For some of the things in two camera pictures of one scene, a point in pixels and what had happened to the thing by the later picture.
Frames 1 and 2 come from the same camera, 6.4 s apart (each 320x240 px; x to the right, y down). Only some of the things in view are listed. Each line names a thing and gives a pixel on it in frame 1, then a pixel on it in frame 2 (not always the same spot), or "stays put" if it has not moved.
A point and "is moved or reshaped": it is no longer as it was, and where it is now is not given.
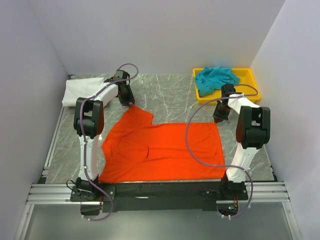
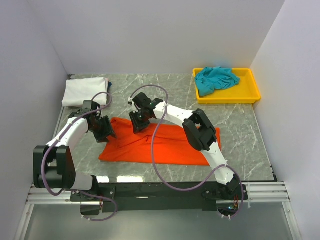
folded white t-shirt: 84,87 stays put
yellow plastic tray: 246,76 stays put
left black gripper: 125,102 -> 101,137
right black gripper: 216,115 -> 137,126
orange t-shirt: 135,150 is moved or reshaped
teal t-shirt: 213,77 stays put
